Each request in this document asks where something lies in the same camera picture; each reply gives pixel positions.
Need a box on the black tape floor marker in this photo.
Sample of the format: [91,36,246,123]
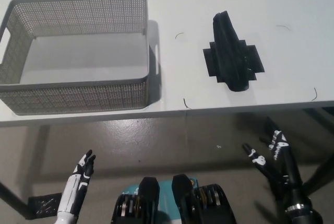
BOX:
[26,193,62,221]

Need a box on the black tape cross marker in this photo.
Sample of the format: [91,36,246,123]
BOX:
[202,39,266,84]

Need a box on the black cloth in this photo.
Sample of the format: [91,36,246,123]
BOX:
[211,10,252,93]

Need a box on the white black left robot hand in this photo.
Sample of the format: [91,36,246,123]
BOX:
[56,149,97,216]

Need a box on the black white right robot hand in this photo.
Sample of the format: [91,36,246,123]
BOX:
[242,117,312,205]

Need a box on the black teal robot torso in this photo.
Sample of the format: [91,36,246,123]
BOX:
[110,173,238,224]

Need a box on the grey perforated plastic basket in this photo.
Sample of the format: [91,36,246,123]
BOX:
[0,0,152,112]

